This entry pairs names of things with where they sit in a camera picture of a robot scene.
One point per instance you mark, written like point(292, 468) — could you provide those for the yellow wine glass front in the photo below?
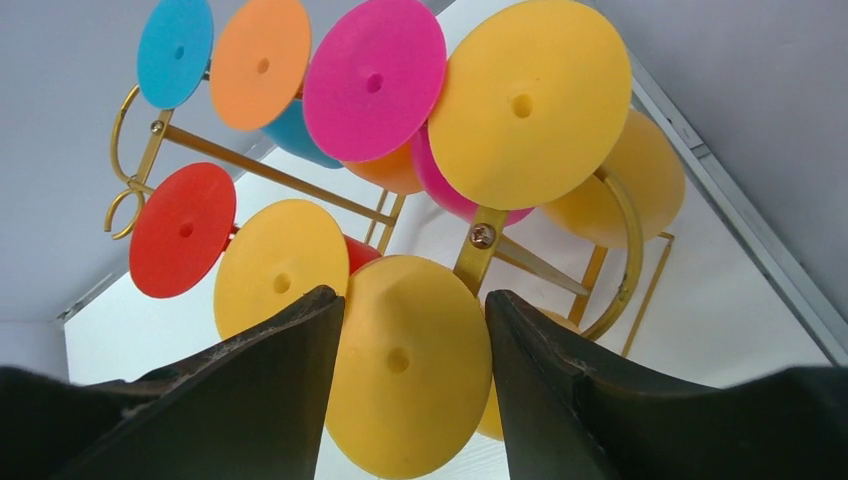
point(413, 375)

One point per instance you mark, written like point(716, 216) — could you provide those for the pink plastic wine glass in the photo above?
point(373, 82)

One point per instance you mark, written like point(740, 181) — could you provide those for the blue plastic wine glass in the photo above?
point(175, 51)

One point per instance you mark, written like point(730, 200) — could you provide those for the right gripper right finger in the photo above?
point(572, 409)

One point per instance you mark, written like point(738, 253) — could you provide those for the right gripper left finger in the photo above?
point(249, 407)

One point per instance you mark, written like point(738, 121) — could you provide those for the orange plastic wine glass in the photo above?
point(257, 69)

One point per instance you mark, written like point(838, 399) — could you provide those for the gold wire glass rack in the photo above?
point(484, 240)

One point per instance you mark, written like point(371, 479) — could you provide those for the red plastic wine glass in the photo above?
point(187, 225)

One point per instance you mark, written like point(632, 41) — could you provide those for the yellow wine glass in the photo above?
point(536, 100)
point(281, 253)
point(413, 375)

